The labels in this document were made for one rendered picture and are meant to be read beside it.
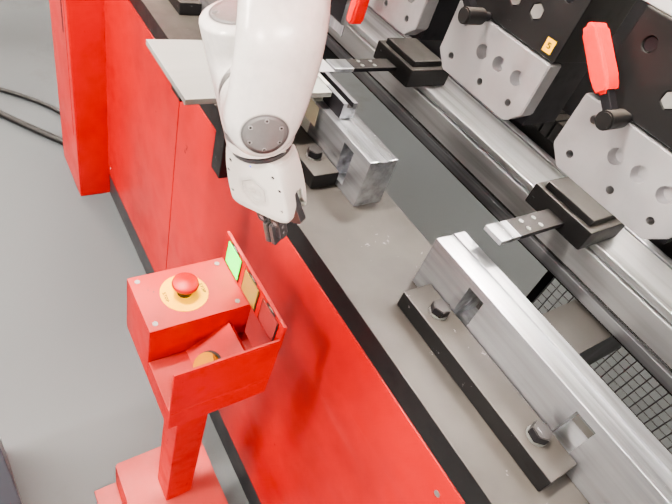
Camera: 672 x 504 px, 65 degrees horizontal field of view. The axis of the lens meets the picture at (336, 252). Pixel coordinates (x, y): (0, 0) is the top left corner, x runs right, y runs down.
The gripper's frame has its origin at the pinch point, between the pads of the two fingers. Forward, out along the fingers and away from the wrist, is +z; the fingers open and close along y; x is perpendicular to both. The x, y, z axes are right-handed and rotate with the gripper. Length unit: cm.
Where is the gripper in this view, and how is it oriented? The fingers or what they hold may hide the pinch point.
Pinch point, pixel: (275, 228)
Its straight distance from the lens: 76.5
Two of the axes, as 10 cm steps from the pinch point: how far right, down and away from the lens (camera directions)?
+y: 8.4, 4.0, -3.7
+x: 5.5, -6.4, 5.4
